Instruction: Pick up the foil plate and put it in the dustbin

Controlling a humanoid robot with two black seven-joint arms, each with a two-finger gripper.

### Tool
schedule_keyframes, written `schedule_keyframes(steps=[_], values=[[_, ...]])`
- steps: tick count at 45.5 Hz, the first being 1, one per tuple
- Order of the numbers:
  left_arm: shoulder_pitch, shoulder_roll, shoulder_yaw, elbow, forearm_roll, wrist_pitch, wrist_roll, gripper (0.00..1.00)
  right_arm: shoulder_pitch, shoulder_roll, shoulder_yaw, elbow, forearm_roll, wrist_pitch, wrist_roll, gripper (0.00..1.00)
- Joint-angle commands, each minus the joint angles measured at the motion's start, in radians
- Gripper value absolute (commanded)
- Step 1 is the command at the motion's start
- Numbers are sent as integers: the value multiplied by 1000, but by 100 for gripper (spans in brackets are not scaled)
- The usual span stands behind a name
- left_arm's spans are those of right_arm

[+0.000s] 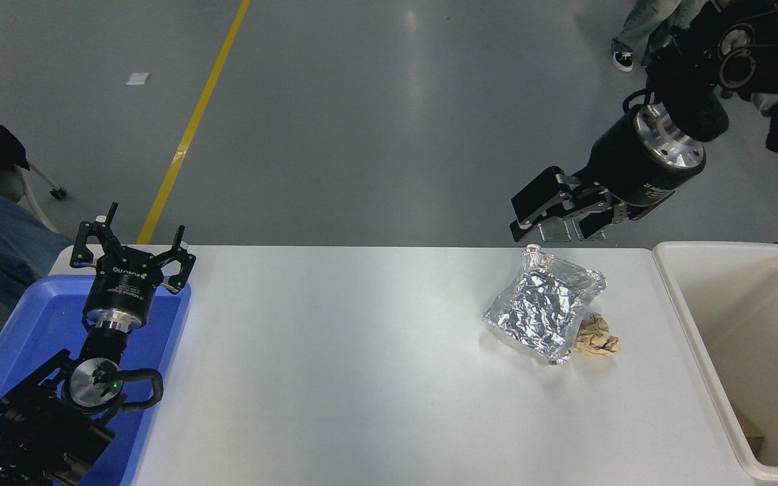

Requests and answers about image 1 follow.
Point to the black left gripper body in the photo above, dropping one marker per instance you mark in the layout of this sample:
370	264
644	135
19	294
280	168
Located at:
122	283

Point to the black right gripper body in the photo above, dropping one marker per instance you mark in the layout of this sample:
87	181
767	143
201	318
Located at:
625	162

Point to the silver foil tray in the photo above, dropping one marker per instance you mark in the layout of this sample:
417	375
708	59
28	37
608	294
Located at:
541	307

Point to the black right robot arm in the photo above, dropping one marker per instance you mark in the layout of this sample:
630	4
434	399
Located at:
767	47

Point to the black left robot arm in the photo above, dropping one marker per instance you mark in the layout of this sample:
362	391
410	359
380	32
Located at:
88	383

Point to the grey wheeled chair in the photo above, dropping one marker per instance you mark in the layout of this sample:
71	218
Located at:
58	193

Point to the blue plastic tray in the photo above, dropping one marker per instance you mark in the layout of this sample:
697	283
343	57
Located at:
44	324

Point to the crumpled tan paper ball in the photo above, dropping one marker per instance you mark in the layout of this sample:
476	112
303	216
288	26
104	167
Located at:
598	337

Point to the standing person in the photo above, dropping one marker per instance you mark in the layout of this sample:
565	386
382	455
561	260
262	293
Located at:
645	27

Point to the white paper scrap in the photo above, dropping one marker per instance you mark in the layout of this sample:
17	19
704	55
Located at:
138	78

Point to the large pale plastic bin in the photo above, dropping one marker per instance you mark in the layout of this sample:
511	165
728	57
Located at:
767	324

